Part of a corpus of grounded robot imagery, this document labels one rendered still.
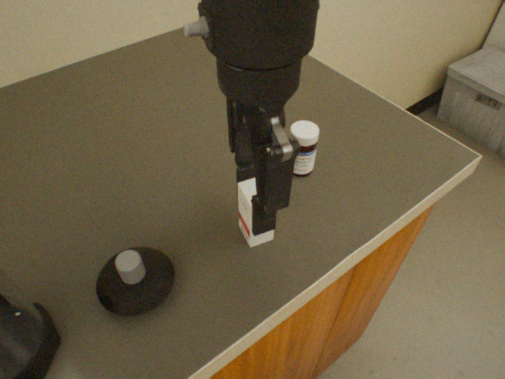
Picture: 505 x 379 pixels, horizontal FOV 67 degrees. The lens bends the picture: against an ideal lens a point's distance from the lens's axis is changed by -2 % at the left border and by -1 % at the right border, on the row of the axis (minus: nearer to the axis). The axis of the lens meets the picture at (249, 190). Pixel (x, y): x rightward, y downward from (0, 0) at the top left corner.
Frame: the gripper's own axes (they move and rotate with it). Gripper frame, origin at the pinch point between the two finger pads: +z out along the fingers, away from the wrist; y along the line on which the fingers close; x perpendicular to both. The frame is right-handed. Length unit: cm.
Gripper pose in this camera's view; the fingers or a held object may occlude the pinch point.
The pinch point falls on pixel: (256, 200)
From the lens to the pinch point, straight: 48.3
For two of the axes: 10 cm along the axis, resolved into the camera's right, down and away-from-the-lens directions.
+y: 3.9, 6.8, -6.2
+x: 9.2, -2.9, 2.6
